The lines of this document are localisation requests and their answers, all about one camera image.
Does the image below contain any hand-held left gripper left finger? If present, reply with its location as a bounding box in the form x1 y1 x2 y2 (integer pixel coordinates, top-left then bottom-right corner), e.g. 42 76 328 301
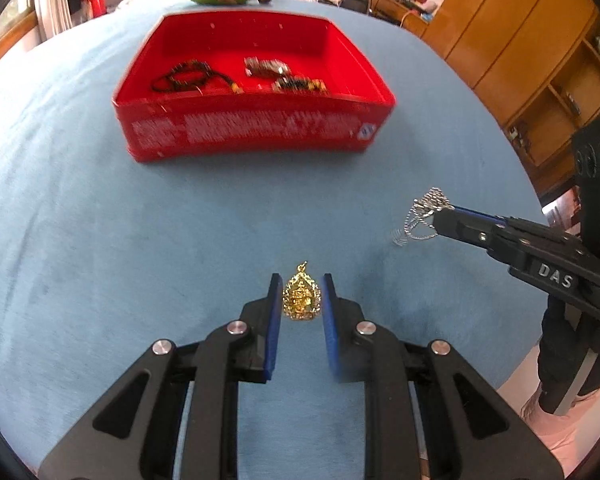
39 273 285 480

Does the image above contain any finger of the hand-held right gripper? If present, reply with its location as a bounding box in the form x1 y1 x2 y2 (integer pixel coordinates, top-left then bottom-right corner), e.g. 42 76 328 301
449 203 582 252
433 207 537 269

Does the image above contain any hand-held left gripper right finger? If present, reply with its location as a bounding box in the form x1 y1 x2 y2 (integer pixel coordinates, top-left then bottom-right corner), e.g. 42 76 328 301
322 273 566 480

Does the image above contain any gold pendant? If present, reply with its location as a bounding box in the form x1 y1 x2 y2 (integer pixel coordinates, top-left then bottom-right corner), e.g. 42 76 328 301
282 261 324 321

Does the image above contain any silver chain necklace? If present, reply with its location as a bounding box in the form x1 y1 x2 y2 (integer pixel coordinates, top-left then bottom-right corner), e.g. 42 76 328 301
392 187 456 249

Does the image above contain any red box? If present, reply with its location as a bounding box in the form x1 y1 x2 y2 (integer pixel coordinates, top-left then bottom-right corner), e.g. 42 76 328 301
111 12 398 164

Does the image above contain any brown wooden bead bracelet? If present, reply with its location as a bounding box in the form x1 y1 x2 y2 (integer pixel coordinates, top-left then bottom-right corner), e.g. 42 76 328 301
274 76 329 94

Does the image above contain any silver bracelet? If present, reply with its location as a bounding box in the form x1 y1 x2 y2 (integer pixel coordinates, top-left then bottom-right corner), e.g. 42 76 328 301
243 56 289 79

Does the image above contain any black bead necklace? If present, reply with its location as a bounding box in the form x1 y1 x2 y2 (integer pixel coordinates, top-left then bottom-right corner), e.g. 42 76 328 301
151 60 244 96

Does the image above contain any person's right hand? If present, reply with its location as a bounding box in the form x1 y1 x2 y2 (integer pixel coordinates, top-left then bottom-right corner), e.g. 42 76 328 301
538 302 600 411

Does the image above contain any wooden cabinet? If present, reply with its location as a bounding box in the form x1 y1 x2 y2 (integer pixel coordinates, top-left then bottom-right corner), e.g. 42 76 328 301
420 0 600 197

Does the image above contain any blue blanket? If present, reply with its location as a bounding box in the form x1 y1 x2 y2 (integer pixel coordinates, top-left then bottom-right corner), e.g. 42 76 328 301
0 0 547 472

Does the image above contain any person's pink clothing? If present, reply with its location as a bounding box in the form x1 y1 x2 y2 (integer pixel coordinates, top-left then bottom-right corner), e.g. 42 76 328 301
496 345 600 477

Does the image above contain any wooden desk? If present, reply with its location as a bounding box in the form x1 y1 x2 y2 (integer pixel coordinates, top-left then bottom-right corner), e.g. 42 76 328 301
370 0 442 37

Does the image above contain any white curtain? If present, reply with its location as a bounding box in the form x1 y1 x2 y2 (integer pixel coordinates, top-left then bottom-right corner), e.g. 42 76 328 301
34 0 75 42

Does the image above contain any wooden frame window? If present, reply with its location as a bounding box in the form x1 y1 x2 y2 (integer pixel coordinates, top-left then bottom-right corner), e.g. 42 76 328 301
0 0 37 83

